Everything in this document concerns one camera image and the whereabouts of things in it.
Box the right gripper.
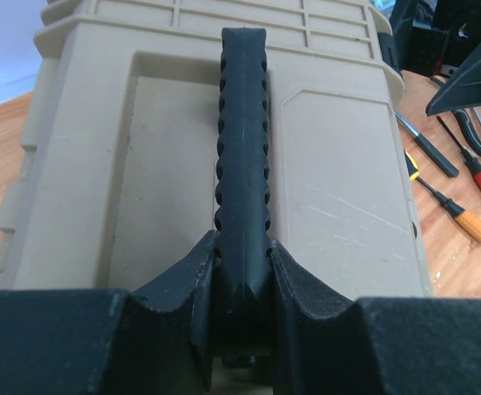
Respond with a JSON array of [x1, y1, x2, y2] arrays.
[[387, 1, 481, 116]]

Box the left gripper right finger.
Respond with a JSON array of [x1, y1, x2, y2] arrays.
[[271, 242, 481, 394]]

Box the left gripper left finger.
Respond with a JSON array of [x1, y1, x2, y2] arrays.
[[0, 232, 214, 394]]

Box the tan plastic tool box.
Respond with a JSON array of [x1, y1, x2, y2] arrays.
[[0, 0, 433, 395]]

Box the black yellow long screwdriver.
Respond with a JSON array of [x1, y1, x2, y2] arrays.
[[404, 151, 419, 180]]

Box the black grey handled pliers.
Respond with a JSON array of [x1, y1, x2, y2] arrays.
[[451, 109, 481, 157]]

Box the black handled claw hammer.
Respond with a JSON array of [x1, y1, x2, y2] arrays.
[[395, 110, 459, 178]]

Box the orange handled screwdriver left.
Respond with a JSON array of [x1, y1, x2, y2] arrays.
[[416, 177, 481, 243]]

